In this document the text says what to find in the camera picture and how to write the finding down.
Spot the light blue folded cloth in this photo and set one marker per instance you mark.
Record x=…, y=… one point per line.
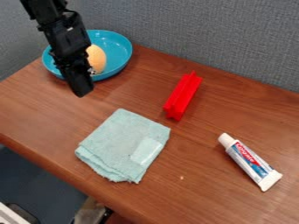
x=123, y=146

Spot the red star-shaped block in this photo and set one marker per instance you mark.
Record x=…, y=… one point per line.
x=182, y=96

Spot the grey table leg bracket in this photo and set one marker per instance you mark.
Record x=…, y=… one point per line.
x=92, y=213

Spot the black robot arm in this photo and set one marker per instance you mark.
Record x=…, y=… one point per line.
x=34, y=5

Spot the white Colgate toothpaste tube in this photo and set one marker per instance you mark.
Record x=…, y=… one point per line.
x=251, y=163

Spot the white object at corner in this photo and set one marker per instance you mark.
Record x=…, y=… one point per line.
x=10, y=217

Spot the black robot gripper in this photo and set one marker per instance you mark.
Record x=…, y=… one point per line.
x=68, y=39

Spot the blue plastic plate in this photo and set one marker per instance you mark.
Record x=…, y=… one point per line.
x=116, y=47

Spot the yellow foam ball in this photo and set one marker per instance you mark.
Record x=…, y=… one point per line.
x=96, y=59

